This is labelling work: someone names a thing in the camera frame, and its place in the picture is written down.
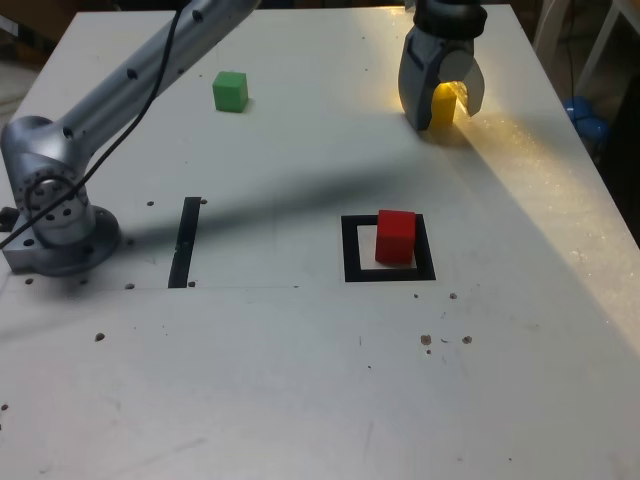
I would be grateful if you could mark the black tape strip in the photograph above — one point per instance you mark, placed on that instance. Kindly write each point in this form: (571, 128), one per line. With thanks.
(184, 240)

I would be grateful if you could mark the blue rounded object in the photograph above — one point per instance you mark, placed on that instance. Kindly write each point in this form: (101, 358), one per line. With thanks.
(585, 120)

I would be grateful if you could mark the brown cardboard box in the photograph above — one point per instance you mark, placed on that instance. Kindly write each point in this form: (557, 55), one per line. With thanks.
(30, 40)

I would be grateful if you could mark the black tape square outline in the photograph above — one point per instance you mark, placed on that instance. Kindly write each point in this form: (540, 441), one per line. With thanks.
(350, 260)

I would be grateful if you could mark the red cube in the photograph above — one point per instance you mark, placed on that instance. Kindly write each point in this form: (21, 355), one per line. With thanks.
(395, 237)

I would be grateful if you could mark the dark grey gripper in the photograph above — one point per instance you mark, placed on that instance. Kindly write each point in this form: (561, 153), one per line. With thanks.
(440, 39)

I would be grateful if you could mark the yellow cube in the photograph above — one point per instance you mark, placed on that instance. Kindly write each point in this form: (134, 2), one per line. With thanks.
(442, 110)

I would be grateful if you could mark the white metal frame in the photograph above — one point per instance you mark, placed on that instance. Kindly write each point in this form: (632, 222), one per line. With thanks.
(547, 25)

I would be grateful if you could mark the green cube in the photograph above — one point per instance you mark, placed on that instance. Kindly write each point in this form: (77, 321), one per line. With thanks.
(230, 92)

